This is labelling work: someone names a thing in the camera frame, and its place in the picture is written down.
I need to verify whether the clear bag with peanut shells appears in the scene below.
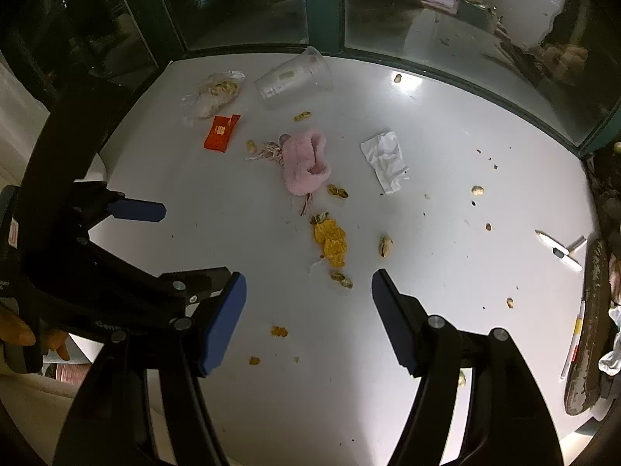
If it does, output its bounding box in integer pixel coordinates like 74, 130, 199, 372
181, 70, 245, 126

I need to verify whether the white marker pen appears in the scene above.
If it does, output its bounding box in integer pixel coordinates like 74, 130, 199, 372
535, 230, 587, 273

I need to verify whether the peanut shell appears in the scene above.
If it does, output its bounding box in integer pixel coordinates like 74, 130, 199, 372
246, 140, 257, 156
327, 184, 349, 199
379, 235, 394, 259

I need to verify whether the flat white tissue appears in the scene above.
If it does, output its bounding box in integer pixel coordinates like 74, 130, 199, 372
360, 130, 408, 195

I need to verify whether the orange peel pile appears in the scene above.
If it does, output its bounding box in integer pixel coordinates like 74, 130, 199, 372
314, 219, 349, 268

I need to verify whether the red white striped string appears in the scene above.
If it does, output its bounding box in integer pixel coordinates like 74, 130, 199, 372
244, 140, 288, 163

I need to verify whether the left hand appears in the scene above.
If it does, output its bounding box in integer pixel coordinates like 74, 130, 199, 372
0, 305, 71, 361

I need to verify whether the clear plastic cup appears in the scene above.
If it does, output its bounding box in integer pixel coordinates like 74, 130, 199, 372
255, 45, 334, 108

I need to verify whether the red snack wrapper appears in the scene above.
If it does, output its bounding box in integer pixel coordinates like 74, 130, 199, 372
203, 115, 241, 153

